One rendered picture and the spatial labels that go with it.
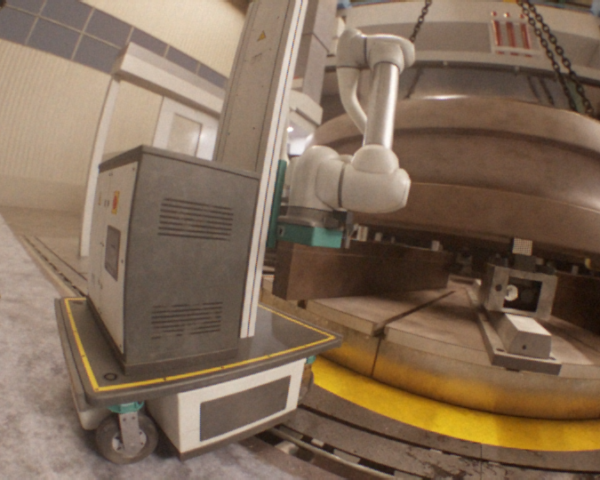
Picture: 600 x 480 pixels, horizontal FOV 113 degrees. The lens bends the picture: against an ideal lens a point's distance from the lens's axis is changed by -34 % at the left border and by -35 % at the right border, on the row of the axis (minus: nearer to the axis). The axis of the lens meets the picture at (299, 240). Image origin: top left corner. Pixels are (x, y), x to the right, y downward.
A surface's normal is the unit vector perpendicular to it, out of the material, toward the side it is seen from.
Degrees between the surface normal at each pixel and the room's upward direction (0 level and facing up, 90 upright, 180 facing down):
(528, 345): 90
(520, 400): 90
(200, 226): 90
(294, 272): 90
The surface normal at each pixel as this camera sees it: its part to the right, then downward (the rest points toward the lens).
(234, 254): 0.73, 0.14
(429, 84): -0.49, -0.04
